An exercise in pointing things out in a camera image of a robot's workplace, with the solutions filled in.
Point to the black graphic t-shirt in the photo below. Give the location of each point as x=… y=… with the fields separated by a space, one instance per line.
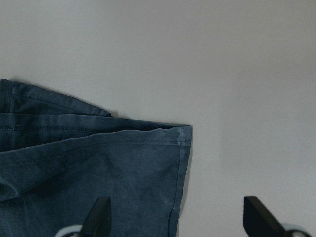
x=58 y=155

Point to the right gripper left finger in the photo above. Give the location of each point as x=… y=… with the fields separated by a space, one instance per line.
x=98 y=221

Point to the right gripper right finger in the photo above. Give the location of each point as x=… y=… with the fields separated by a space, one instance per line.
x=258 y=221

